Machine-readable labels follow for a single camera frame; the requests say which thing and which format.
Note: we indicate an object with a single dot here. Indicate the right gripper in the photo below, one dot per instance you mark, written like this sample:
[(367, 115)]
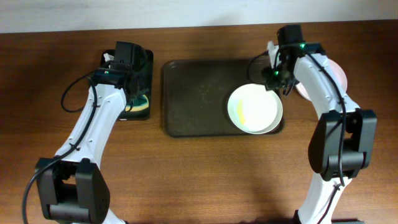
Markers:
[(270, 81)]

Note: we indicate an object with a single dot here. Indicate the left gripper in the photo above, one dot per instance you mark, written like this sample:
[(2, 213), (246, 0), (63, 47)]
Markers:
[(142, 89)]

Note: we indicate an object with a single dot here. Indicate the green and yellow sponge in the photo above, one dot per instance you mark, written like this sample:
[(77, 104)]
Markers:
[(138, 104)]

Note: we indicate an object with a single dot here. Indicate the cream white plate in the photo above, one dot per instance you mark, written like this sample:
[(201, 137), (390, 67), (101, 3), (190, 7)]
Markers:
[(255, 110)]

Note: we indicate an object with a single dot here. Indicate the pale pink plate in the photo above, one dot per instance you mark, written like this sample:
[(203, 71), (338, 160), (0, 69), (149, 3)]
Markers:
[(337, 70)]

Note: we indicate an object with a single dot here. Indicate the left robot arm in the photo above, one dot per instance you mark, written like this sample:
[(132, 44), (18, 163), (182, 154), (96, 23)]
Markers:
[(71, 186)]

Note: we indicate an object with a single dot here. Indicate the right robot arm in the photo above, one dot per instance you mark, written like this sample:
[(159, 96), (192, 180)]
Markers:
[(343, 139)]

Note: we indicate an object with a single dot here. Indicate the black rectangular sponge tray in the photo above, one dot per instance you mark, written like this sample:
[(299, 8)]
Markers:
[(140, 115)]

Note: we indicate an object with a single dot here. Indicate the dark brown serving tray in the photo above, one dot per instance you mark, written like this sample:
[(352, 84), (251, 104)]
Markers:
[(196, 93)]

